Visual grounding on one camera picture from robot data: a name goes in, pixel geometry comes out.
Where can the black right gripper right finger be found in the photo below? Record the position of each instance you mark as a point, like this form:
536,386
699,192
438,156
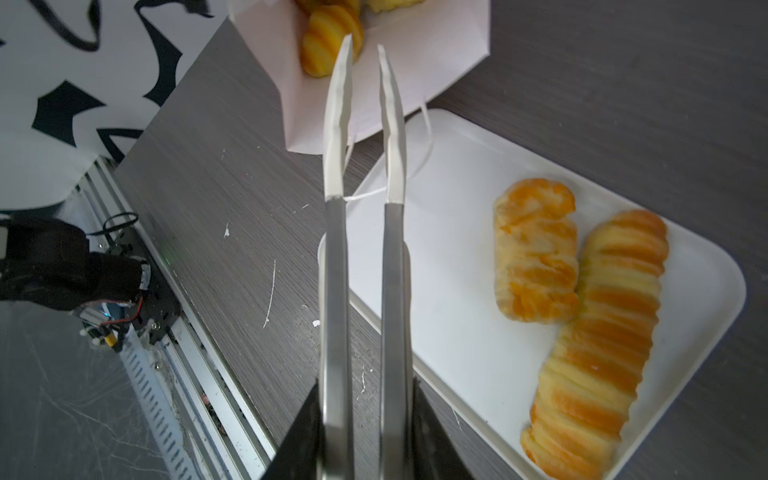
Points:
434,455

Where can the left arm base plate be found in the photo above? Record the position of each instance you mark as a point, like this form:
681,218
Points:
150,313

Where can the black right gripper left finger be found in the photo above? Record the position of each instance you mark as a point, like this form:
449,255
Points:
297,456

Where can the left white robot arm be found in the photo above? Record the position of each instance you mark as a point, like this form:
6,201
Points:
49,262

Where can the long striped fake bread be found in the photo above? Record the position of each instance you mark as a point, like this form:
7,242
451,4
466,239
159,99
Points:
589,381

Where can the white plastic tray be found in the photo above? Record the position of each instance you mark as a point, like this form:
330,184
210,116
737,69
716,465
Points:
485,365

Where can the small yellow fake bread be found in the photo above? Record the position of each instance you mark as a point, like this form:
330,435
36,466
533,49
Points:
329,22

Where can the steel tongs white tips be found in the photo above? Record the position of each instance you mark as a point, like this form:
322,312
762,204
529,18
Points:
364,264

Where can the short twisted fake bread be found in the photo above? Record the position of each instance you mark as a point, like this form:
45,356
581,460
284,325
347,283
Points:
535,252

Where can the aluminium frame rail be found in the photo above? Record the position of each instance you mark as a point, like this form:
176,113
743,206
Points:
200,420

